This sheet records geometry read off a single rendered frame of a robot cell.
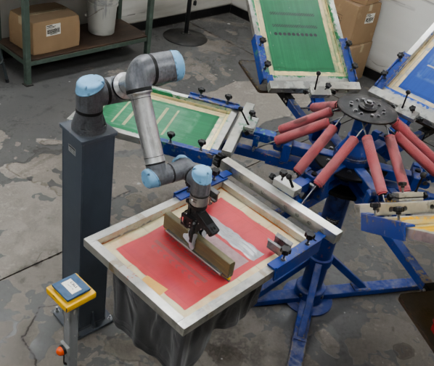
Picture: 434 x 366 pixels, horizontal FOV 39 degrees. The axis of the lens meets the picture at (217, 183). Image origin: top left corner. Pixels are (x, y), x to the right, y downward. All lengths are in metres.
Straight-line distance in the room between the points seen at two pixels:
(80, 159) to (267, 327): 1.53
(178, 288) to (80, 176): 0.74
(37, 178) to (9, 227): 0.57
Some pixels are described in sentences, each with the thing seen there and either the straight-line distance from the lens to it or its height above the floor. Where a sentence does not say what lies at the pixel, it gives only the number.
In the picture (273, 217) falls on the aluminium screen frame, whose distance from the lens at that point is 2.69.
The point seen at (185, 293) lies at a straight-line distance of 2.31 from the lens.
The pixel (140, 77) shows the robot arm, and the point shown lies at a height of 1.62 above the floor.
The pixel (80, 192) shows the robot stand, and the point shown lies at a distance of 2.80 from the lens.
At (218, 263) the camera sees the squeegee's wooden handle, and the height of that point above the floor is 1.02.
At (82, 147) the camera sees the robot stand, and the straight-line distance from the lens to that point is 2.65.
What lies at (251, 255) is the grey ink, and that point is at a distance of 2.51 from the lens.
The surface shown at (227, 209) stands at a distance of 2.73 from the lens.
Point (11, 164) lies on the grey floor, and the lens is 4.65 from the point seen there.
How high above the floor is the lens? 2.58
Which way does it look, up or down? 34 degrees down
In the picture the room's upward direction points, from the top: 10 degrees clockwise
